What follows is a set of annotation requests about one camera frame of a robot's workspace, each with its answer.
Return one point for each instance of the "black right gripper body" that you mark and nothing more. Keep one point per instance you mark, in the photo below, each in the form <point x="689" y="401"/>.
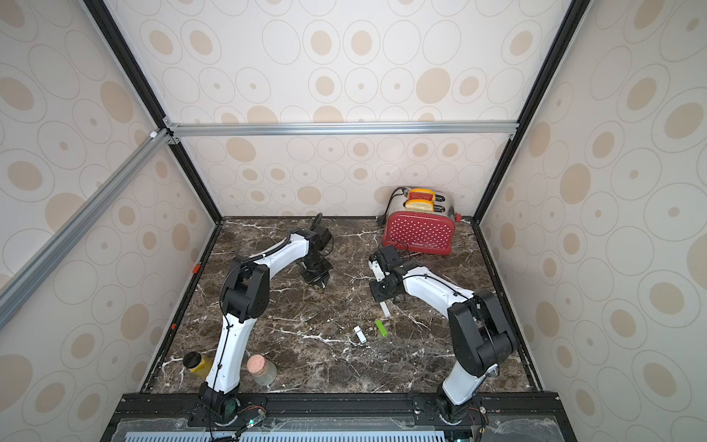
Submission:
<point x="384" y="288"/>

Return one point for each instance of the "horizontal aluminium frame bar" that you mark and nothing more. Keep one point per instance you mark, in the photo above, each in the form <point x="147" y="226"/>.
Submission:
<point x="343" y="129"/>

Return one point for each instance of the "white usb drive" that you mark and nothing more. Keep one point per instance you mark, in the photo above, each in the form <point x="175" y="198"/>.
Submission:
<point x="360" y="335"/>
<point x="384" y="307"/>

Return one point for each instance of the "green usb drive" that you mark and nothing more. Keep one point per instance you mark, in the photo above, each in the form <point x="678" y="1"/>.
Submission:
<point x="382" y="329"/>

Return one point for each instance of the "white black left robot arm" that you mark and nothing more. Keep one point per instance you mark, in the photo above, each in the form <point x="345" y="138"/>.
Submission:
<point x="245" y="296"/>

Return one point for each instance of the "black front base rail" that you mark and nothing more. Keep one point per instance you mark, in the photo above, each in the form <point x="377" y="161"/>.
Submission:
<point x="537" y="416"/>

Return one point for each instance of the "red polka dot toaster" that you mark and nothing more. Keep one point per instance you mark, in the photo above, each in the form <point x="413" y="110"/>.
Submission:
<point x="420" y="220"/>

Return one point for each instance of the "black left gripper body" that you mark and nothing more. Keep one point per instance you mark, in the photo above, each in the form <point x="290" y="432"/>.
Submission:
<point x="317" y="269"/>

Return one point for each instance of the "diagonal aluminium frame bar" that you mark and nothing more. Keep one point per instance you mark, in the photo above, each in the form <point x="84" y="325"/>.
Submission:
<point x="31" y="276"/>

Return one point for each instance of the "cork stoppered glass jar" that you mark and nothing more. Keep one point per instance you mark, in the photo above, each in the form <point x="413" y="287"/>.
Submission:
<point x="263" y="371"/>

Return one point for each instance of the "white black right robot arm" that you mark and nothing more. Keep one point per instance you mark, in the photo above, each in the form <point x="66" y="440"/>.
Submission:
<point x="481" y="336"/>

